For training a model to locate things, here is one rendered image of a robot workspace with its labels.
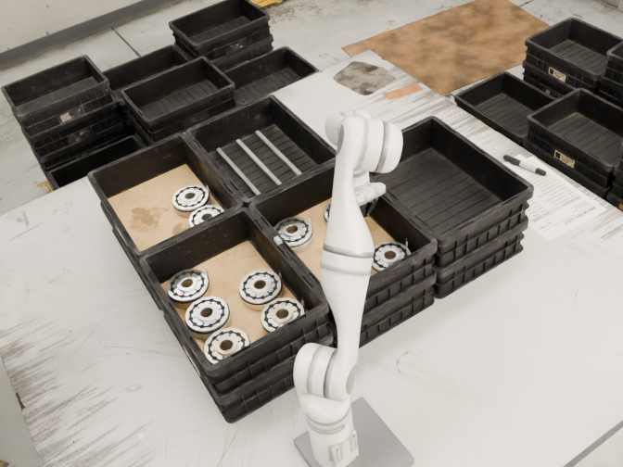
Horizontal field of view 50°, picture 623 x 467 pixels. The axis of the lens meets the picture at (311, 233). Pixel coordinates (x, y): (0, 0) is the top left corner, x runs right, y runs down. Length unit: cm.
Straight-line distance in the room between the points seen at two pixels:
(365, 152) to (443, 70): 273
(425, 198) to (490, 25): 256
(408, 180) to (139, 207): 76
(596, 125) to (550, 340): 136
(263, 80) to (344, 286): 213
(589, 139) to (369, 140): 175
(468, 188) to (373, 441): 74
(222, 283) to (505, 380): 71
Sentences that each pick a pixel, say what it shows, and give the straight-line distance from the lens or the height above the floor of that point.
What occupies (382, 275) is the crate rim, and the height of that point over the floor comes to 93.
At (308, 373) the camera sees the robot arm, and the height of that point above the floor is 105.
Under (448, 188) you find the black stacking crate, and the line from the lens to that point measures 186.
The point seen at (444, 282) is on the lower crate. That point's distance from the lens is 172.
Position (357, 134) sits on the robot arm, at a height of 137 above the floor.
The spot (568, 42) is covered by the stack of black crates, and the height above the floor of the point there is 38.
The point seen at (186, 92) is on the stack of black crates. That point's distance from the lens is 304.
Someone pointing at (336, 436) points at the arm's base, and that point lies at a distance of 138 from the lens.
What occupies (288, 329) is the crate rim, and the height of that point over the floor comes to 93.
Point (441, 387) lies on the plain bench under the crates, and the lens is 161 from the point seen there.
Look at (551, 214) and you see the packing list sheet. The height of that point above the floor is 70.
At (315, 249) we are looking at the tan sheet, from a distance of 171.
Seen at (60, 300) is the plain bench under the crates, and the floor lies 70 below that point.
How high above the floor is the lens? 207
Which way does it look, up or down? 45 degrees down
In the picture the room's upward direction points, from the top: 9 degrees counter-clockwise
